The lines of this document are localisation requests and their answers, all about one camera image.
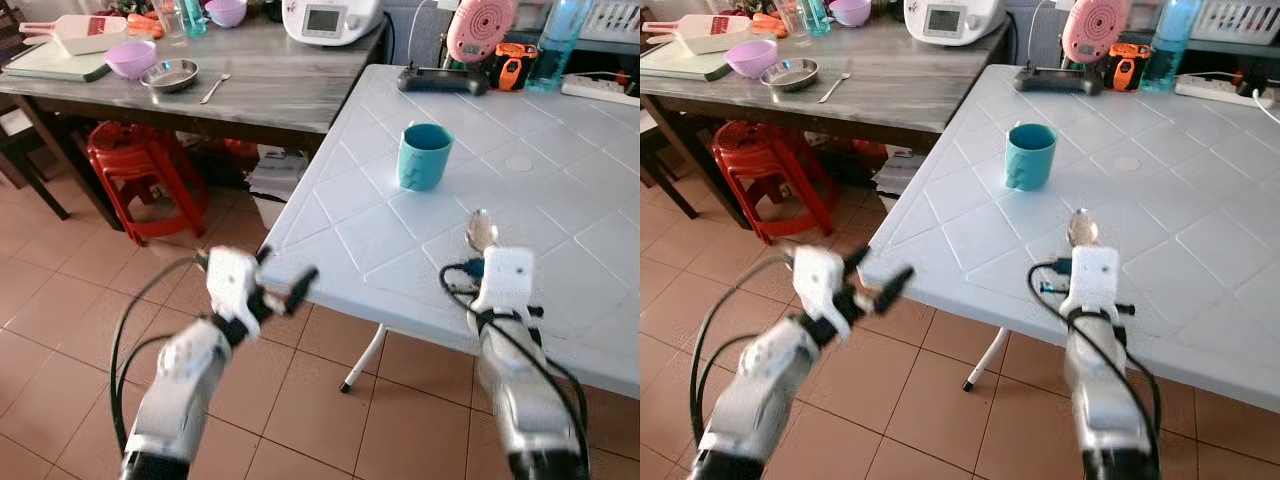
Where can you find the large metal spoon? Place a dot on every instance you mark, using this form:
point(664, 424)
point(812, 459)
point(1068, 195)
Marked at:
point(481, 230)
point(1082, 228)

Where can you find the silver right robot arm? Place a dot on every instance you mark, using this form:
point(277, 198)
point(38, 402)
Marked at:
point(1100, 400)
point(520, 400)

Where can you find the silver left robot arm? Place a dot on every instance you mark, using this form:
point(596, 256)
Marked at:
point(185, 375)
point(765, 385)

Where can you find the white stacked boxes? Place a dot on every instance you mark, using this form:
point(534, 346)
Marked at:
point(275, 185)
point(895, 178)

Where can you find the white folding table leg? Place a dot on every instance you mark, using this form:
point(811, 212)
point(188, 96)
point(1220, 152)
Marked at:
point(987, 358)
point(364, 356)

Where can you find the red plastic stool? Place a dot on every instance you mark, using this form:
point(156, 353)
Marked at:
point(140, 165)
point(765, 165)

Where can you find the teal plastic cup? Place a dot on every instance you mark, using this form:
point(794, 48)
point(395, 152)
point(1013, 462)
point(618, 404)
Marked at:
point(424, 160)
point(1030, 160)

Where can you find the stainless steel dish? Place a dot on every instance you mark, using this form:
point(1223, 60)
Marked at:
point(170, 76)
point(789, 74)

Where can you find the dark wooden chair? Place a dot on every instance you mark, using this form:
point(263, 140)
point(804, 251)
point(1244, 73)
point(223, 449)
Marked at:
point(25, 160)
point(662, 160)

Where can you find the large purple plastic bowl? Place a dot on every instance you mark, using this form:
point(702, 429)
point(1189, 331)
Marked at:
point(751, 58)
point(130, 60)

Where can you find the white kitchen appliance with display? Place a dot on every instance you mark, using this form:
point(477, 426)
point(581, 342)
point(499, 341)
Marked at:
point(330, 20)
point(950, 20)

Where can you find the black handheld controller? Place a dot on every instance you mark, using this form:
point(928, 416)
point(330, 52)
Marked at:
point(1055, 81)
point(440, 82)

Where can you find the small purple plastic bowl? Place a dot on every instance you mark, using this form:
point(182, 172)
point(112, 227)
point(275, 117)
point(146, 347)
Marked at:
point(226, 12)
point(850, 12)

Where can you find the teal drinking tumbler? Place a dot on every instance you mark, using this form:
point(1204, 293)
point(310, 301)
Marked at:
point(194, 18)
point(816, 16)

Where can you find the clear drinking glass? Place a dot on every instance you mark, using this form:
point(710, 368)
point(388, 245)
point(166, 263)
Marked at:
point(168, 20)
point(790, 18)

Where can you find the orange carrots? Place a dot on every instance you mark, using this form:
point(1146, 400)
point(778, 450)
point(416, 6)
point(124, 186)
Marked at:
point(145, 25)
point(770, 24)

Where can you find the pale green cutting board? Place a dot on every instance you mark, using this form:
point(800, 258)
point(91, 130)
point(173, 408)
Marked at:
point(680, 64)
point(50, 65)

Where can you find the orange and black device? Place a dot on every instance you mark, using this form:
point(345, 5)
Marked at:
point(513, 68)
point(1128, 68)

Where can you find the white power strip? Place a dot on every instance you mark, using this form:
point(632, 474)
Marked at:
point(1220, 92)
point(600, 90)

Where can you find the pink round desk fan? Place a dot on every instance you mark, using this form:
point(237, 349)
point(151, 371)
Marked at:
point(480, 30)
point(1095, 30)

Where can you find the white plastic basket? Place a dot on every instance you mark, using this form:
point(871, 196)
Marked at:
point(1235, 20)
point(612, 18)

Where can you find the blue transparent water bottle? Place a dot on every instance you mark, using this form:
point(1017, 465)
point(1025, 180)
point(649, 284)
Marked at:
point(1170, 45)
point(555, 45)

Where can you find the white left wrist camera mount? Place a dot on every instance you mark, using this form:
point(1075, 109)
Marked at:
point(230, 280)
point(818, 285)

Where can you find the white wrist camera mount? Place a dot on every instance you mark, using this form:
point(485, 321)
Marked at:
point(505, 280)
point(818, 285)
point(230, 280)
point(1093, 280)

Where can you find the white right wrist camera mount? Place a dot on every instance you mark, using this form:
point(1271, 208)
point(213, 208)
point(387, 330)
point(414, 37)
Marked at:
point(505, 280)
point(1093, 280)

